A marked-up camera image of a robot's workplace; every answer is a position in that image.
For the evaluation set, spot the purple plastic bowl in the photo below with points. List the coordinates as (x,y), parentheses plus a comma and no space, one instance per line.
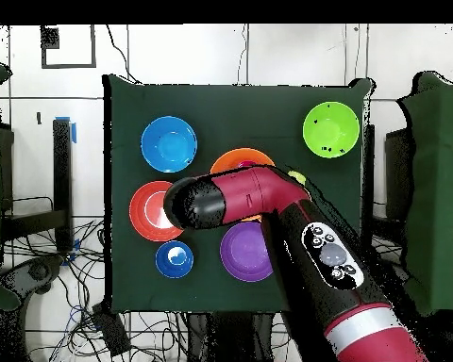
(241,252)

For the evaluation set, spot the red plastic bowl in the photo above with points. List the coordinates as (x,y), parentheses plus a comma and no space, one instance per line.
(139,211)

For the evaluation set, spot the black square floor frame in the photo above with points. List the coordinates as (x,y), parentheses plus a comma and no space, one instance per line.
(43,56)

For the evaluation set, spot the large orange plastic bowl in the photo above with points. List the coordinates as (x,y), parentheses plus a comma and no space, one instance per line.
(226,160)

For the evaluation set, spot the green plastic bowl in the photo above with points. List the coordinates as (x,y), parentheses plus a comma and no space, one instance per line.
(331,130)

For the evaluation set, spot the small dark blue bowl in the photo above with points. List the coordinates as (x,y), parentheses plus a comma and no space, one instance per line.
(166,264)

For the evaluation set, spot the pale yellow ribbed cup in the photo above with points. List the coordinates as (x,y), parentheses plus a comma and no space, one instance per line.
(298,176)

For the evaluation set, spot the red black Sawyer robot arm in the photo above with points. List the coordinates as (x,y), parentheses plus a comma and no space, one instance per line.
(256,192)

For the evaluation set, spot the dark green table cloth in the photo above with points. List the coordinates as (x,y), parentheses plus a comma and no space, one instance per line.
(241,113)

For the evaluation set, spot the black metal stand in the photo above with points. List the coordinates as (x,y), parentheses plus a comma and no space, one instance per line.
(62,181)

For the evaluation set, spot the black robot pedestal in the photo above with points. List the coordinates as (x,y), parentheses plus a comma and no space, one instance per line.
(226,339)

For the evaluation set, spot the black power box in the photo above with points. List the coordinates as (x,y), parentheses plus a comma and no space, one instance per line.
(111,332)

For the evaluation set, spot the light blue plastic bowl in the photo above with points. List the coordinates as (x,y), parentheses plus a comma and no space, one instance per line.
(168,144)

